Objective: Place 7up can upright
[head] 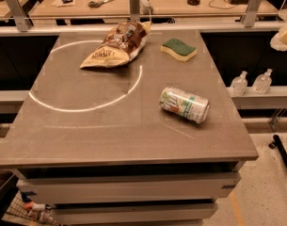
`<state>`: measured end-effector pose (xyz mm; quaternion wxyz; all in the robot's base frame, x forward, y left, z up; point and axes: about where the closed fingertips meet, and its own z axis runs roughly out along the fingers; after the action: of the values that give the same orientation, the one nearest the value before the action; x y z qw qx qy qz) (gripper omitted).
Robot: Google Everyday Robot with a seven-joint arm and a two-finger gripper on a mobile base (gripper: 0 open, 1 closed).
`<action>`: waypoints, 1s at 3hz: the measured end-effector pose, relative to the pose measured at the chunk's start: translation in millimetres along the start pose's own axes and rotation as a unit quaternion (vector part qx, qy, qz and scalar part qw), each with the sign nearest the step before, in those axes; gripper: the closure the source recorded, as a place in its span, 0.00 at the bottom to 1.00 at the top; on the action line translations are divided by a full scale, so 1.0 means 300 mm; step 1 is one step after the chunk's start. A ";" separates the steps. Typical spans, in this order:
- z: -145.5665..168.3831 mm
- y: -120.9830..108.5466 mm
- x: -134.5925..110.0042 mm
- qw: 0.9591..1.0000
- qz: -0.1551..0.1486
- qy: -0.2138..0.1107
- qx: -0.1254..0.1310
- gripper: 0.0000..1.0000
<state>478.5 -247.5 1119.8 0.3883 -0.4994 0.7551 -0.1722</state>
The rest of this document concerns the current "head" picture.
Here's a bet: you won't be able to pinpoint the green yellow sponge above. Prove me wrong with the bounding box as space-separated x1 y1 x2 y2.
160 39 197 62

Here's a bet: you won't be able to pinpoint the right metal bracket post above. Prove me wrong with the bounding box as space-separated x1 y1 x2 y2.
241 0 262 27

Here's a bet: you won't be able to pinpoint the wire basket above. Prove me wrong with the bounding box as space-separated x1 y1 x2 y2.
6 191 58 226

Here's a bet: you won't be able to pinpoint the clear sanitizer bottle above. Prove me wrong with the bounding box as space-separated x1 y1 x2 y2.
229 71 247 96
252 69 273 94

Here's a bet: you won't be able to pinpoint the grey drawer cabinet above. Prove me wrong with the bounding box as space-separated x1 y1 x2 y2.
18 171 241 226

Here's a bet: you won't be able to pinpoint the left clear sanitizer bottle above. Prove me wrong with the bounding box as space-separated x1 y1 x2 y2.
229 71 247 96

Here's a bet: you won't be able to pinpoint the grey handled scissors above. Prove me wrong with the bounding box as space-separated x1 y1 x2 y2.
88 0 115 8

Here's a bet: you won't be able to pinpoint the brown chip bag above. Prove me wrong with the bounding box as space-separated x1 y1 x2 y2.
80 22 151 69

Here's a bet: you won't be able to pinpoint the black floor bar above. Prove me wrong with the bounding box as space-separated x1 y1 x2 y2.
269 135 287 169

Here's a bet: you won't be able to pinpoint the right clear sanitizer bottle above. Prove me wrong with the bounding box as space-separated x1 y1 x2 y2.
252 69 273 94

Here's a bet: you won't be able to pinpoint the left metal bracket post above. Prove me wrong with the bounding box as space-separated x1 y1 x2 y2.
5 0 32 32

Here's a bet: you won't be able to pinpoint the middle metal bracket post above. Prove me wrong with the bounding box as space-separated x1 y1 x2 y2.
129 0 140 22

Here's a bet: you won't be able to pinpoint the metal bracket post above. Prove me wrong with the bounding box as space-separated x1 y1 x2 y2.
5 0 32 32
129 0 140 22
241 0 262 27

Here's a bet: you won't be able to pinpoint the white plastic bag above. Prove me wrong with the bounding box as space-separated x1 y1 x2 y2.
270 21 287 51

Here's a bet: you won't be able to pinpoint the white green 7up can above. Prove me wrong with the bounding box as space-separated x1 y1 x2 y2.
160 88 210 124

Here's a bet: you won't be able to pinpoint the white power strip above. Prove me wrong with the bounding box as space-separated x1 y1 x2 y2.
139 0 153 15

